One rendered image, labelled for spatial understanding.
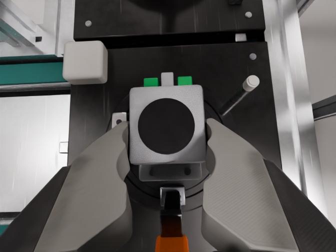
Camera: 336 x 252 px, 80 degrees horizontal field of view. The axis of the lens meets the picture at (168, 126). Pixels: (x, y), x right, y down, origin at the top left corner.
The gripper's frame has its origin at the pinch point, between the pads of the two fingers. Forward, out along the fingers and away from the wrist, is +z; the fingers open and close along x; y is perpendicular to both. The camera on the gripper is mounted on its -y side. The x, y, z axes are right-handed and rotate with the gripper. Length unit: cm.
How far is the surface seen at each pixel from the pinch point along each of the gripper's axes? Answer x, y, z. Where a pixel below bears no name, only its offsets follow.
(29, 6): -26.8, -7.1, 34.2
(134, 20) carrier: -4.2, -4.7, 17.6
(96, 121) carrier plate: -8.7, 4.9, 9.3
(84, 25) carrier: -10.6, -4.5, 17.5
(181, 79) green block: 1.1, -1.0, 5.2
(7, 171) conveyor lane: -23.3, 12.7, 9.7
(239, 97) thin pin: 5.3, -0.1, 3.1
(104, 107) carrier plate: -7.8, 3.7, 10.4
